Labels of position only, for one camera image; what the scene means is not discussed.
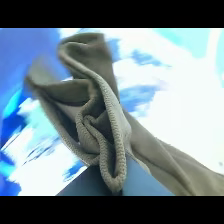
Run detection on dark grey garment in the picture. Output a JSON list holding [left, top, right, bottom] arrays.
[[23, 32, 224, 197]]

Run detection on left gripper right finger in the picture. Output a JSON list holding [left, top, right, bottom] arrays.
[[121, 153, 176, 197]]

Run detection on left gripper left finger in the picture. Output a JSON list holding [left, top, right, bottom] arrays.
[[56, 164, 111, 197]]

